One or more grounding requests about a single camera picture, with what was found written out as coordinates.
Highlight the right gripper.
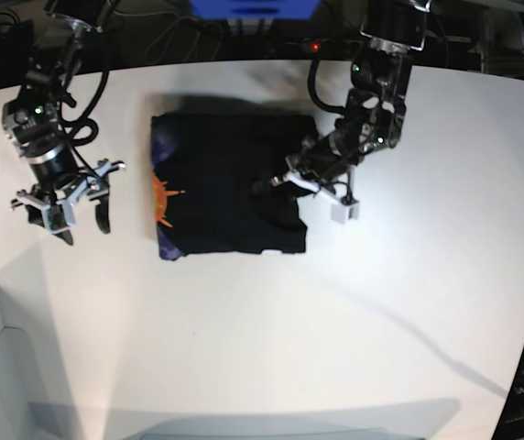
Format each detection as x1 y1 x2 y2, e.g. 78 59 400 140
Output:
9 159 126 246

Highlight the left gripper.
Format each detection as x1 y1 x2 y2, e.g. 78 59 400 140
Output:
250 137 363 202

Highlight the black T-shirt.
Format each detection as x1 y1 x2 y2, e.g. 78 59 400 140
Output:
150 112 317 261

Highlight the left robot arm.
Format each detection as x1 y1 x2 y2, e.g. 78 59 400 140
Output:
2 1 431 241

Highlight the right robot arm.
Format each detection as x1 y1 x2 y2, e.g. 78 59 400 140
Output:
1 1 126 245

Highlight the blue box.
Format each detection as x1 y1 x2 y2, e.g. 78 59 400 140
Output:
190 0 321 20

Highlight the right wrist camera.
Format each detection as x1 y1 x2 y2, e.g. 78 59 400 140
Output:
41 200 76 234

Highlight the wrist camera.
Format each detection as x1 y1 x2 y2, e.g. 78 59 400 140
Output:
331 200 360 225
41 200 76 234

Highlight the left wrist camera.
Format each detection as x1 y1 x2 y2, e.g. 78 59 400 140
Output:
331 200 360 225

